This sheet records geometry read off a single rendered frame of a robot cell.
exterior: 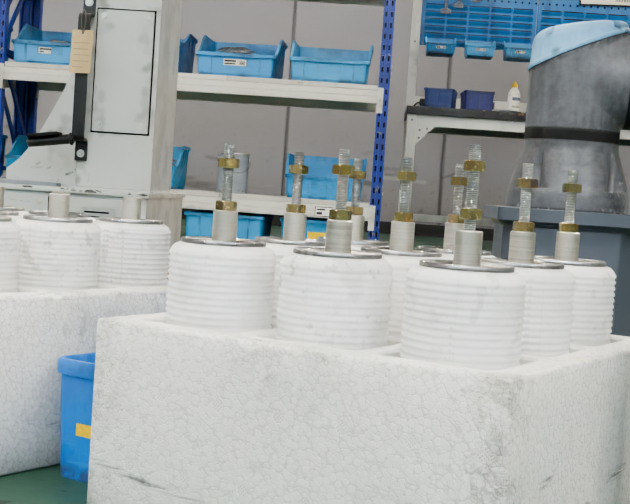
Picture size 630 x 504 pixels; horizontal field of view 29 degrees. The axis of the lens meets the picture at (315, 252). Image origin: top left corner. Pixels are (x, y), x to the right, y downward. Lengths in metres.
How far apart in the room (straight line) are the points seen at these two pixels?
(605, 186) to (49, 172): 1.97
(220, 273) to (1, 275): 0.29
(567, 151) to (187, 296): 0.60
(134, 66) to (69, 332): 1.82
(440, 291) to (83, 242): 0.52
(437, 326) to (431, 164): 8.36
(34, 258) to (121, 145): 1.74
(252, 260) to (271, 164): 8.27
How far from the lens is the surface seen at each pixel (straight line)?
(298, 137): 9.30
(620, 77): 1.50
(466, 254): 0.96
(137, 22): 3.07
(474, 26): 6.97
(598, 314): 1.16
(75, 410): 1.24
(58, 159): 3.20
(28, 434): 1.27
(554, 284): 1.05
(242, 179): 5.73
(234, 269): 1.05
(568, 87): 1.49
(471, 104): 6.43
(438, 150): 9.29
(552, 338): 1.05
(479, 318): 0.93
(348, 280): 0.98
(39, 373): 1.27
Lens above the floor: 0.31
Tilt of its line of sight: 3 degrees down
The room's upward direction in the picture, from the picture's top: 4 degrees clockwise
